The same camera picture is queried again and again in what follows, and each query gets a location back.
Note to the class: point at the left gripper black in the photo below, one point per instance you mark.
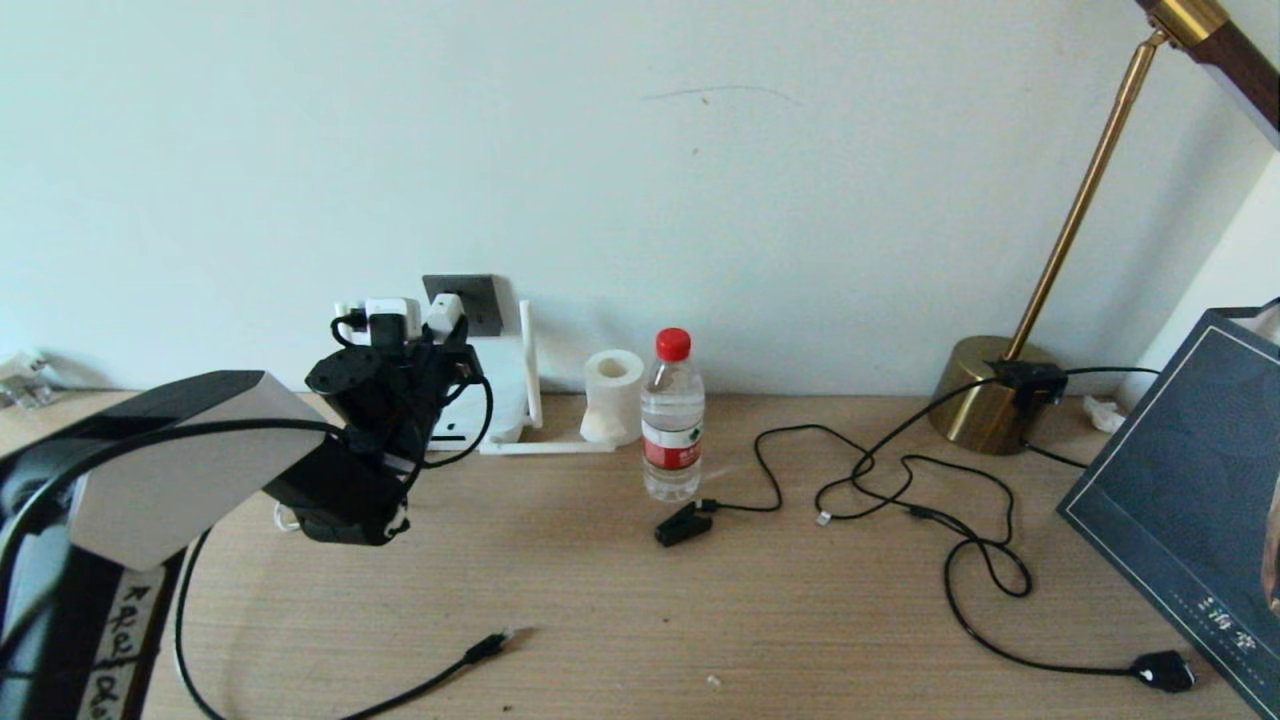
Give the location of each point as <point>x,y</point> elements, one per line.
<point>405,405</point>

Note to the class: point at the white power adapter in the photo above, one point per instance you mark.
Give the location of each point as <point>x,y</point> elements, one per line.
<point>447,313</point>

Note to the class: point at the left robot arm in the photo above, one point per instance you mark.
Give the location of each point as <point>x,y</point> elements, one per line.
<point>160,480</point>

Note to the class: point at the white router with antennas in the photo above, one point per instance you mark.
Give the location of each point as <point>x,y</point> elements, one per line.
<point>505,400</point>

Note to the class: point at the white toilet paper roll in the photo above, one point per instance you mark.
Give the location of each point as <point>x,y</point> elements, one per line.
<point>612,400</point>

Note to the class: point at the red-capped water bottle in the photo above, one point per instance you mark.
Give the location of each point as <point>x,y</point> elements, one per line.
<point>672,440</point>

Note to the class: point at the crumpled clear plastic wrapper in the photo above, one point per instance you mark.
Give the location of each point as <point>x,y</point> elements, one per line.
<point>22,385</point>

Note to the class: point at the brass desk lamp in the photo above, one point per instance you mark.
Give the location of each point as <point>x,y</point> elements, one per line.
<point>982,400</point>

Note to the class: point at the crumpled white tissue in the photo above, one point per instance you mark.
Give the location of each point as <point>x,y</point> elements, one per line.
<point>1102,414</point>

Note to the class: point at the grey wall socket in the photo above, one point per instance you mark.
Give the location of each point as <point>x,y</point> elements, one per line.
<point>485,303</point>

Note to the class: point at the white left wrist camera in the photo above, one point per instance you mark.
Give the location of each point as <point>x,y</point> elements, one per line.
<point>395,312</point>

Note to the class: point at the black inline switch box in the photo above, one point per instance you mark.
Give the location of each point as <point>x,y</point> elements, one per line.
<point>1028,383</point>

